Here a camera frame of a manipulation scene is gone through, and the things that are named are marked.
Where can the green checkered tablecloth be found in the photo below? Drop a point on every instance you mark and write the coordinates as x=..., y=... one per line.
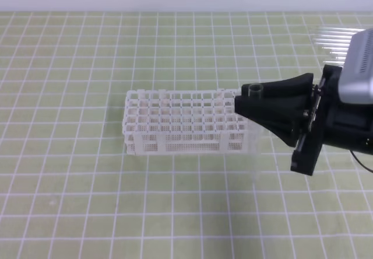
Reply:
x=69, y=190

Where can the white plastic test tube rack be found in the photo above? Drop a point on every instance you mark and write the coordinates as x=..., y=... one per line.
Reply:
x=180, y=122

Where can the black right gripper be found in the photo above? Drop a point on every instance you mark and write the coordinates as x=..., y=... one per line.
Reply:
x=298, y=112

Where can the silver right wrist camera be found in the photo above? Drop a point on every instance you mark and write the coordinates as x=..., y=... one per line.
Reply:
x=355, y=82

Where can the clear test tube top row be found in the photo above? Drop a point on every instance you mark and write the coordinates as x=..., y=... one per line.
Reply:
x=339, y=31

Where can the clear test tube second row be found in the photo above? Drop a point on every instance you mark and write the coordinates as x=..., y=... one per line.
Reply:
x=332, y=41

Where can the clear test tube third row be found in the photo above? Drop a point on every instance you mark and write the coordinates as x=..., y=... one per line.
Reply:
x=335, y=49

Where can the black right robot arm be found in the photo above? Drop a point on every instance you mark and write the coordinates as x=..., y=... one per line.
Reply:
x=355, y=123

